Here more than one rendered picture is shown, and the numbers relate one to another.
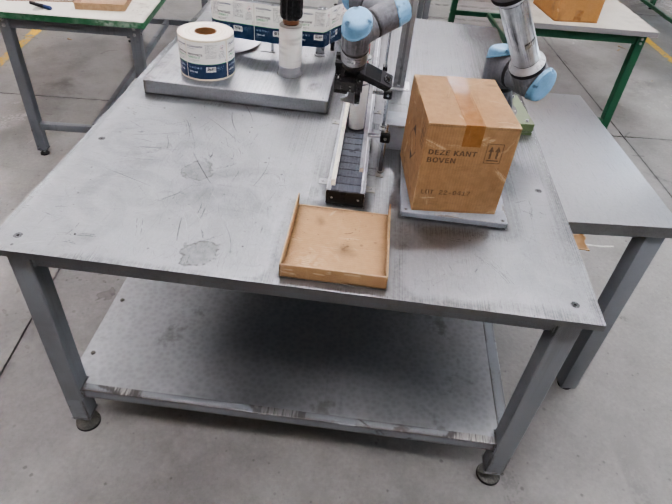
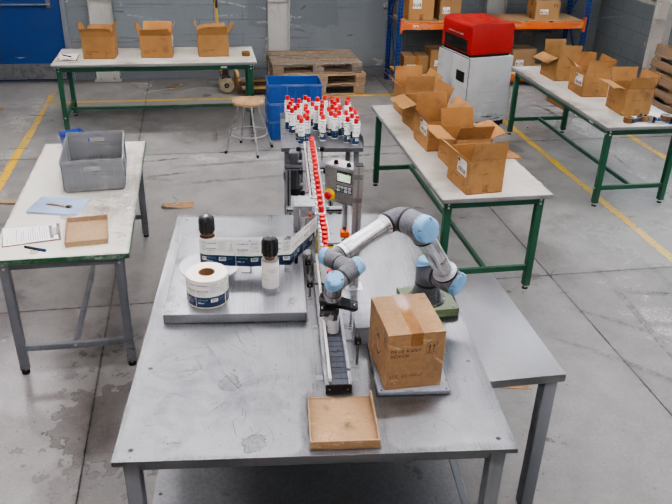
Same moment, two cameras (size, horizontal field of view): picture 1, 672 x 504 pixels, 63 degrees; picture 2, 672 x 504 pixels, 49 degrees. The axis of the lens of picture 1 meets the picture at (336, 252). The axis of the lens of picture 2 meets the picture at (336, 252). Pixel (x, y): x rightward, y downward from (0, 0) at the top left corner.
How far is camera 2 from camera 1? 1.51 m
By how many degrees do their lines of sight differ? 14
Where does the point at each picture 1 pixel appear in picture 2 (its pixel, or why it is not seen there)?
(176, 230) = (233, 430)
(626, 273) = (540, 409)
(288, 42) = (270, 271)
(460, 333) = (434, 476)
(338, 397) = not seen: outside the picture
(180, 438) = not seen: outside the picture
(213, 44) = (216, 283)
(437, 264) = (409, 425)
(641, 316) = (578, 439)
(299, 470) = not seen: outside the picture
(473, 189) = (423, 371)
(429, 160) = (392, 357)
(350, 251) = (351, 426)
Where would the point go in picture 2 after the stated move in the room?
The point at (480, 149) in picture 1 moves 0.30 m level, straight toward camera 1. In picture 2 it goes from (423, 346) to (419, 393)
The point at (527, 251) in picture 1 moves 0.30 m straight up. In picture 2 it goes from (465, 407) to (473, 346)
